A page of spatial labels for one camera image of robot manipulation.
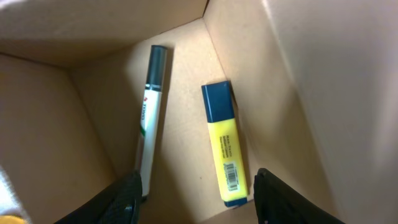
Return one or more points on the brown cardboard box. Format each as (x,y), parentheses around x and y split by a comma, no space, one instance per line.
(314,87)

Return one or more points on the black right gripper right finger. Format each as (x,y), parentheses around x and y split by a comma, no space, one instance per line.
(276,202)

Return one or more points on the yellow highlighter blue cap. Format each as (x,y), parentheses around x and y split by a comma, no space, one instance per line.
(225,143)

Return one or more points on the white black-capped marker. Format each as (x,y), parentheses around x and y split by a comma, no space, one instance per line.
(149,117)

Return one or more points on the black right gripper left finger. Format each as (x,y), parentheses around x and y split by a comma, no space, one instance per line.
(118,203)

